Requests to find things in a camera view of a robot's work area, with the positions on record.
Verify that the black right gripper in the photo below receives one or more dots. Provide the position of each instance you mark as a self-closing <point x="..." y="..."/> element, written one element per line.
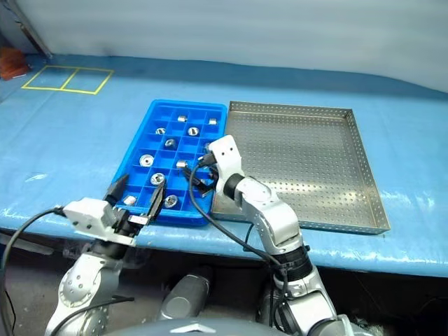
<point x="213" y="178"/>

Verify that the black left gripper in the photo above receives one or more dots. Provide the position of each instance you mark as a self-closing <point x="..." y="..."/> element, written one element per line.
<point x="120" y="221"/>

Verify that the metal nut tray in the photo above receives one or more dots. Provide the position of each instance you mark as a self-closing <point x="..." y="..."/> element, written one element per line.
<point x="171" y="201"/>

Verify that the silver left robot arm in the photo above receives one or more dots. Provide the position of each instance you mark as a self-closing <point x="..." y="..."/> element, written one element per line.
<point x="84" y="280"/>

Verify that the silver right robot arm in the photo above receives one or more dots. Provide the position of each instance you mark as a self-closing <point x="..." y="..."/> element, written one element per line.
<point x="276" y="217"/>

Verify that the blue compartment organizer tray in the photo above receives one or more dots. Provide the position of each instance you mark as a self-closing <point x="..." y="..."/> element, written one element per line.
<point x="168" y="157"/>

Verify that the metal nut lower compartment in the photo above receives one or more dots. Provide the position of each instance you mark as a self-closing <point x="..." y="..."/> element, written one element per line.
<point x="170" y="143"/>

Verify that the perforated metal tray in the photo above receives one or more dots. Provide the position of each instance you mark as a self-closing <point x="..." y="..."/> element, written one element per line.
<point x="297" y="157"/>

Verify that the dark grey rounded knee cover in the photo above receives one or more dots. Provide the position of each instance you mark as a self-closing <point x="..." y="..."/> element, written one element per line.
<point x="185" y="297"/>

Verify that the yellow tape marking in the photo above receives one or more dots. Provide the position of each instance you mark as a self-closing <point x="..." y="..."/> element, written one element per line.
<point x="66" y="87"/>

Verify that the grey robot torso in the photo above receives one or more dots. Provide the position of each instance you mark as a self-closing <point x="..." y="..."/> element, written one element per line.
<point x="196" y="328"/>

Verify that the orange object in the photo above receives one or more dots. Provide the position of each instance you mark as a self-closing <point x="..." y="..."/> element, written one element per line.
<point x="12" y="63"/>

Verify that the grey metal bar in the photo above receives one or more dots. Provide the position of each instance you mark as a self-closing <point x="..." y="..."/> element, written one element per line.
<point x="35" y="38"/>

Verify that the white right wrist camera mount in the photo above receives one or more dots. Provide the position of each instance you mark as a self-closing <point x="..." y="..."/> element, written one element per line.
<point x="227" y="157"/>

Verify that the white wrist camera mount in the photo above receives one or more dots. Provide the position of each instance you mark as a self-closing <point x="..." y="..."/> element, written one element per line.
<point x="87" y="215"/>
<point x="227" y="157"/>

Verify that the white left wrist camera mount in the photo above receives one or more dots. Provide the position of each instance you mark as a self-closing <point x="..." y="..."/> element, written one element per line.
<point x="87" y="215"/>

